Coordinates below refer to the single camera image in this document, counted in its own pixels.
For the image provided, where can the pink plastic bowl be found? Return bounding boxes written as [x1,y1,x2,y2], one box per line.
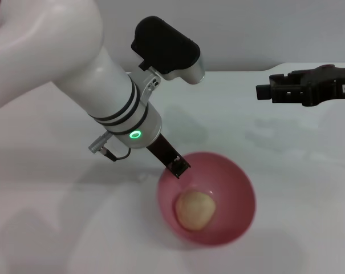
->
[156,151,257,246]

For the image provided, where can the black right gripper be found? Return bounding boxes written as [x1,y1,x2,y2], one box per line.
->
[255,65,345,107]

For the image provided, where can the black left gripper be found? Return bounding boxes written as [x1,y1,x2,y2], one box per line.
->
[146,133,192,180]

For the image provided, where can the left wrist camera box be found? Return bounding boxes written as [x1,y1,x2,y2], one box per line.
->
[131,16,206,86]

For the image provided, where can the grey left gripper connector cable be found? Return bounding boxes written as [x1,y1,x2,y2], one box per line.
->
[88,131,132,162]

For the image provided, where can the beige egg yolk pastry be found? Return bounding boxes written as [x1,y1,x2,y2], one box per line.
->
[174,191,217,231]

